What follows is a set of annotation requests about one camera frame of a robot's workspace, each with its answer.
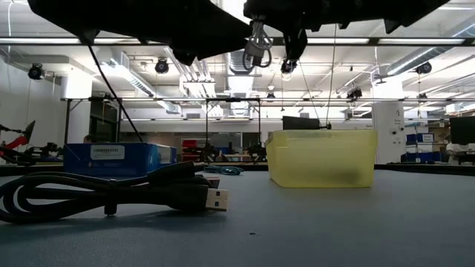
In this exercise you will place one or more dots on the black metal station frame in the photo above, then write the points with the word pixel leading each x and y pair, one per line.
pixel 233 99

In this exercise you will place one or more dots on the person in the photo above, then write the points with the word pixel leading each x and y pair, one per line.
pixel 88 139

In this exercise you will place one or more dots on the blue storage bin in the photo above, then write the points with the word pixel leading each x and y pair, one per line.
pixel 419 138
pixel 423 157

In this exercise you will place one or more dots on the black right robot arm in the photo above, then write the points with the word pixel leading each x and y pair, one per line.
pixel 415 11

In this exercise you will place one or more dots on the white building column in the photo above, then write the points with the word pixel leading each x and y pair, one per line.
pixel 386 133

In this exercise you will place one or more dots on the black monitor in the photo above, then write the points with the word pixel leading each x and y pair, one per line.
pixel 300 123
pixel 463 130

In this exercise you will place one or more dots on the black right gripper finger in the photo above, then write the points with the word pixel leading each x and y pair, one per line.
pixel 267 5
pixel 271 17

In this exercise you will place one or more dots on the black ceiling fixture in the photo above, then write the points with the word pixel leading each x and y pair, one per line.
pixel 162 66
pixel 354 92
pixel 35 71
pixel 424 68
pixel 287 67

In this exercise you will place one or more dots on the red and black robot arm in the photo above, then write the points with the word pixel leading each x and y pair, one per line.
pixel 16 142

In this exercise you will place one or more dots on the translucent yellow plastic bin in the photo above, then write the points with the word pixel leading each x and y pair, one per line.
pixel 323 159

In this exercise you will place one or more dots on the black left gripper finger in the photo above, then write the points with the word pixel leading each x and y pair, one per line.
pixel 204 46
pixel 211 20

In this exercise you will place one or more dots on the blue game controller box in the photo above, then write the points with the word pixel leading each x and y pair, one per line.
pixel 141 159

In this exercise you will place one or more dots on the silver ventilation duct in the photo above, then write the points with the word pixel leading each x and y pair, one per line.
pixel 415 59
pixel 237 61

